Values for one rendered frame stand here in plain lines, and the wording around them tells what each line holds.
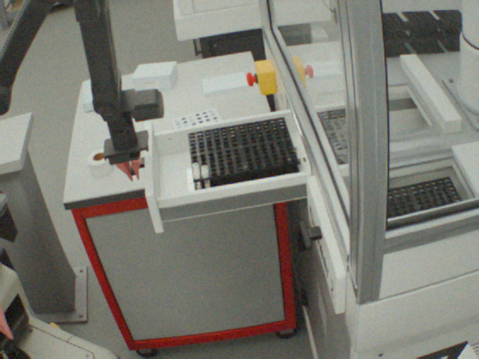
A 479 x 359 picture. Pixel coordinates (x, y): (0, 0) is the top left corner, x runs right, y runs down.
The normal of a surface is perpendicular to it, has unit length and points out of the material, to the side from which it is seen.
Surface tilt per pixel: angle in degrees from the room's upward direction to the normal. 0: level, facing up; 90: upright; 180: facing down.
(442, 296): 90
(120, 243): 90
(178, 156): 0
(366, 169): 90
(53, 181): 0
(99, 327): 0
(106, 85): 110
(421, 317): 90
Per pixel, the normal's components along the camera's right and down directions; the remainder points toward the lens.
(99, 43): 0.12, 0.91
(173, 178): -0.12, -0.78
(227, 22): 0.12, 0.60
